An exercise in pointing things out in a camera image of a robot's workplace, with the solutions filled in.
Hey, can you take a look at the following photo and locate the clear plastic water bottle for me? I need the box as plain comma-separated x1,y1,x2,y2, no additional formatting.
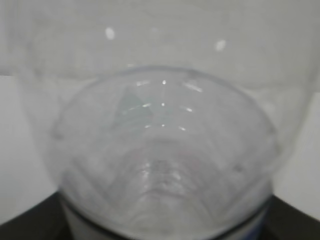
11,0,320,240

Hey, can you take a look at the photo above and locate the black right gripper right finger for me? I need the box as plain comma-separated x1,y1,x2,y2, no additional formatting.
259,196,320,240

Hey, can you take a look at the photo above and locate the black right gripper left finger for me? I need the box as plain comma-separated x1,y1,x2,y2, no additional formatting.
0,193,73,240

